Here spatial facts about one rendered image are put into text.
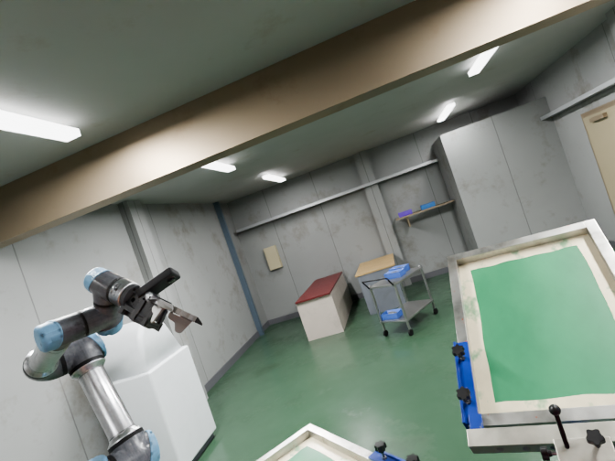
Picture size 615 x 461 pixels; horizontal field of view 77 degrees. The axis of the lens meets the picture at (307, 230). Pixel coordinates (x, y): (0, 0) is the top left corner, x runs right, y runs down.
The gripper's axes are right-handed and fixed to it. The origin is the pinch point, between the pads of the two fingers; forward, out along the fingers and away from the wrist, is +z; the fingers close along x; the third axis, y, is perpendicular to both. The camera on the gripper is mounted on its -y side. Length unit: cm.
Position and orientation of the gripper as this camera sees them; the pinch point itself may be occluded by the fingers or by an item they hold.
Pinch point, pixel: (190, 316)
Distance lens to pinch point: 106.5
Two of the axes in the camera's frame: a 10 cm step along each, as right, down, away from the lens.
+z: 8.8, 2.8, -3.8
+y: -4.1, 8.6, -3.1
